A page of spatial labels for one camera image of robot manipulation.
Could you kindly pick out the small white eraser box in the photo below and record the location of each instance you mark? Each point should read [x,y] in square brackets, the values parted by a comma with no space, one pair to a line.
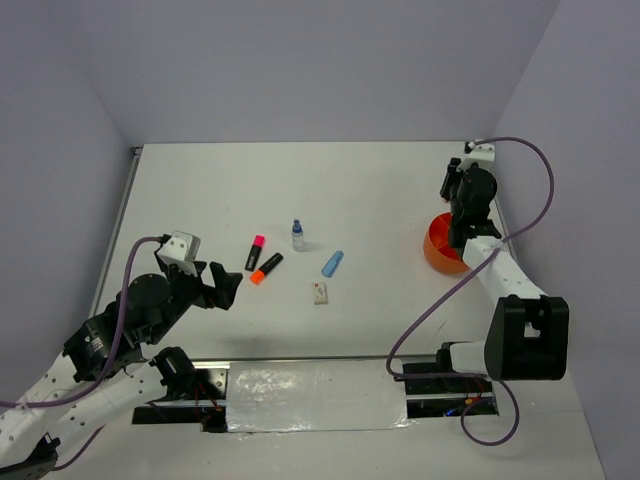
[320,293]

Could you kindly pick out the orange black highlighter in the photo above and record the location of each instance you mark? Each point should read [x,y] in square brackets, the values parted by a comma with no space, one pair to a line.
[266,268]

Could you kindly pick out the silver foil covered panel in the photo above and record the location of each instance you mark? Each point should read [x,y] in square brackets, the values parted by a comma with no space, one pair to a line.
[314,396]

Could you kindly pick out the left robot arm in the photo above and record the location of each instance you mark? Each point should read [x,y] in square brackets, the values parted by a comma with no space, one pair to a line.
[103,372]

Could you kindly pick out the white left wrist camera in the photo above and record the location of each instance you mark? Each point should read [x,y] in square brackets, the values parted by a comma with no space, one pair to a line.
[180,249]

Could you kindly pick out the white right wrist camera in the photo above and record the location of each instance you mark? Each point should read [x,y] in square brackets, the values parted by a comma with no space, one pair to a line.
[476,153]

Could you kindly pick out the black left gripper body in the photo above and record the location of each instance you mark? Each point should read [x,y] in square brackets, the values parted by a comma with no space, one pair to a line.
[188,289]

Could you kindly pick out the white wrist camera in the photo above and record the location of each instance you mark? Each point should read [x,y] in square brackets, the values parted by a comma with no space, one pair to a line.
[180,249]
[476,153]

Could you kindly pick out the orange round organizer container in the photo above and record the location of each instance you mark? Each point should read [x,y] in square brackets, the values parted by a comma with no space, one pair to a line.
[436,250]

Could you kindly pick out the left aluminium table rail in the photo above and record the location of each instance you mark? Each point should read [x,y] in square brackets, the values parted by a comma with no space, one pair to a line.
[136,155]

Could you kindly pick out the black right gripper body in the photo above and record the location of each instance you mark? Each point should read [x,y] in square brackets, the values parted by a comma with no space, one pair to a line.
[456,205]

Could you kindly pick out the small blue cap bottle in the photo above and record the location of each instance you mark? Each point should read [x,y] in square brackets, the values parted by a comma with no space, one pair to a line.
[297,235]

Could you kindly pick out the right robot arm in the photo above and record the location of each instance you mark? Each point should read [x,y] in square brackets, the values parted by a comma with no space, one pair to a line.
[527,339]

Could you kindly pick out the pink black highlighter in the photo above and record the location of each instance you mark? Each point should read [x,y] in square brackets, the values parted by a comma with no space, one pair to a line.
[254,253]

